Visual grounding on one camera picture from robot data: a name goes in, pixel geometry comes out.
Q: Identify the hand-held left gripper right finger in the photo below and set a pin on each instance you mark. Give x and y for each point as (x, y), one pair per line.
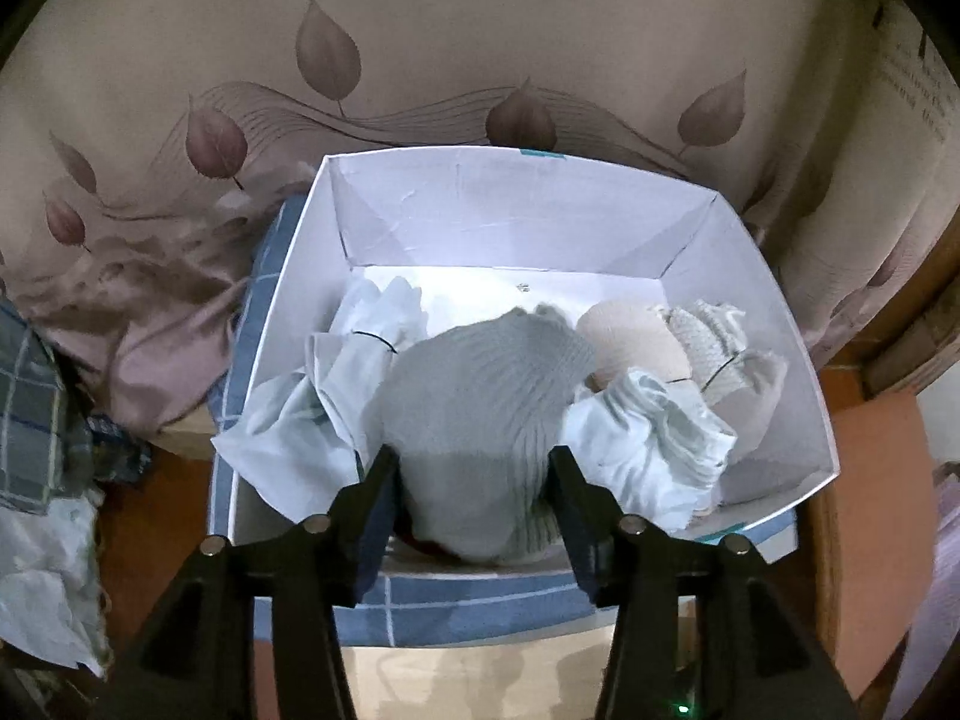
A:
(577, 532)

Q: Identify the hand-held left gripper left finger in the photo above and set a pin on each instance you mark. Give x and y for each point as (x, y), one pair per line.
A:
(371, 532)

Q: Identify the white underwear with black band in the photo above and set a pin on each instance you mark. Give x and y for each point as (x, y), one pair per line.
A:
(337, 390)

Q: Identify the grey ribbed underwear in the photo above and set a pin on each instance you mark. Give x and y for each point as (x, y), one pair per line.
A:
(480, 420)

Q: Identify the peach underwear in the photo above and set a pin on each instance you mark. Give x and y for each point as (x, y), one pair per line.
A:
(637, 345)

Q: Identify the beige underwear bundle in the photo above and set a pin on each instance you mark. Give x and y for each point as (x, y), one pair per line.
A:
(724, 345)

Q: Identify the white shoe box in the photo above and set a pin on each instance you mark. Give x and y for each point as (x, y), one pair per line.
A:
(525, 217)

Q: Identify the blue checked cloth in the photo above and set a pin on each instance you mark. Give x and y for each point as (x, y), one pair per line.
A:
(480, 607)

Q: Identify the black elastic band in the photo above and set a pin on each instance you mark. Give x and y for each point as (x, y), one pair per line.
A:
(724, 373)

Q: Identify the white crumpled cloth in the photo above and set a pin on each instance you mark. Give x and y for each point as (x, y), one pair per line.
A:
(37, 592)

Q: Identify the grey plaid blanket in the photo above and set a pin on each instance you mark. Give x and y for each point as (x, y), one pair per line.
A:
(37, 420)

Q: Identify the leaf print curtain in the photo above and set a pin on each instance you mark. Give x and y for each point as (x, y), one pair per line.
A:
(450, 30)

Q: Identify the brown wooden bed frame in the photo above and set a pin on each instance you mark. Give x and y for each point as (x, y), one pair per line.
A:
(862, 480)

